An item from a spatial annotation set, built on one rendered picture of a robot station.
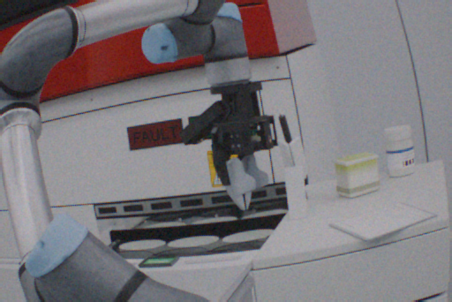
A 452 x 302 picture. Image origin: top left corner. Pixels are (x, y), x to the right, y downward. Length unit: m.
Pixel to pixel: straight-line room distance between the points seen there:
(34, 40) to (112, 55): 0.71
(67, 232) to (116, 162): 1.05
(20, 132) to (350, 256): 0.54
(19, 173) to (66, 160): 0.84
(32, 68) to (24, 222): 0.25
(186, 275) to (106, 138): 0.71
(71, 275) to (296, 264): 0.48
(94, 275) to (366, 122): 2.53
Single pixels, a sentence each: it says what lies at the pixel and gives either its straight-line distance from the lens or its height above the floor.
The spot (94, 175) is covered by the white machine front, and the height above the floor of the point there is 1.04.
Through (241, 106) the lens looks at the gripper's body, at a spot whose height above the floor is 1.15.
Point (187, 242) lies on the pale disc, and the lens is 2.15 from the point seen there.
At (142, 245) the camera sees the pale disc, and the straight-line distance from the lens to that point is 2.18.
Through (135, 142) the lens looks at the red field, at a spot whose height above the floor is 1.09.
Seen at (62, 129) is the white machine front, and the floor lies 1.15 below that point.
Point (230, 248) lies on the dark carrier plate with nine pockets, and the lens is 2.04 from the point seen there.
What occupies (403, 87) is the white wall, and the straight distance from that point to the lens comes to 3.65.
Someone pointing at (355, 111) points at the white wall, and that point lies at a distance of 3.67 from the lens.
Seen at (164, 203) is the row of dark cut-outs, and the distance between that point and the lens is 2.26.
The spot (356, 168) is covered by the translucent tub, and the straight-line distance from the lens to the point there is 1.94.
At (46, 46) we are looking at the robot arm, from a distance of 1.52.
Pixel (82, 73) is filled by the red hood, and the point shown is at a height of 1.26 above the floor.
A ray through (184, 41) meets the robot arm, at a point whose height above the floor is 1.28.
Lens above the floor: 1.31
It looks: 7 degrees down
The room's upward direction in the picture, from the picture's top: 9 degrees counter-clockwise
